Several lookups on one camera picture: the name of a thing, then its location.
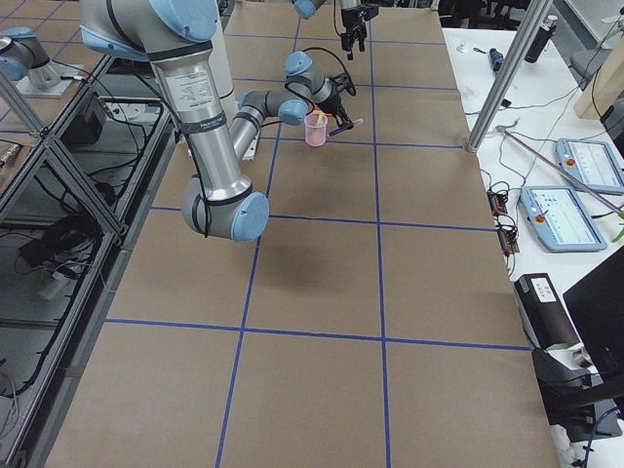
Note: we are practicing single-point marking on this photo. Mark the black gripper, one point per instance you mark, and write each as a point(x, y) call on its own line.
point(334, 103)
point(349, 24)

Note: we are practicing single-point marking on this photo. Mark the purple marker pen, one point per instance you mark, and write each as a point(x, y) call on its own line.
point(346, 127)

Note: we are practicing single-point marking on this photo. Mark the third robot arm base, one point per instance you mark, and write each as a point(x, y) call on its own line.
point(25, 62)

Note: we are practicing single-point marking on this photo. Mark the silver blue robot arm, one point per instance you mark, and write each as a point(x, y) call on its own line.
point(307, 9)
point(176, 38)

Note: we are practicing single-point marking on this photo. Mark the pink mesh pen holder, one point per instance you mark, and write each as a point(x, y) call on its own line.
point(314, 137)

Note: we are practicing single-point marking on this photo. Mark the folded navy umbrella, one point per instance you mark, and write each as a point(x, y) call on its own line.
point(496, 60)

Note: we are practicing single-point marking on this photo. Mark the small circuit board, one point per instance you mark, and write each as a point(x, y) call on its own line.
point(498, 203)

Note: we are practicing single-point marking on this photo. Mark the black water bottle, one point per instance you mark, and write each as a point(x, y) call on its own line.
point(542, 36)

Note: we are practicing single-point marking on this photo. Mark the near blue teach pendant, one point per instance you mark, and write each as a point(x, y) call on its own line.
point(560, 221)

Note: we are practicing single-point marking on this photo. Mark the blue teach pendant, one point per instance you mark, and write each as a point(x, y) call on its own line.
point(560, 221)
point(592, 162)

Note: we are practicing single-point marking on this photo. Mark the far blue teach pendant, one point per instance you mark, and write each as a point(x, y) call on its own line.
point(592, 162)

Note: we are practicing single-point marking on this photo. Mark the black cardboard box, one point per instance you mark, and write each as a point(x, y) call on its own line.
point(544, 317)

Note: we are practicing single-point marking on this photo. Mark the black monitor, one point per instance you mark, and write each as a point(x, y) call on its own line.
point(595, 306)

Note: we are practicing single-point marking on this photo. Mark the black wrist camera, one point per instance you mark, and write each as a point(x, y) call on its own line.
point(343, 83)
point(369, 12)

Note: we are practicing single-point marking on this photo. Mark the aluminium frame post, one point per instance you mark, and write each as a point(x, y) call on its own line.
point(537, 11)

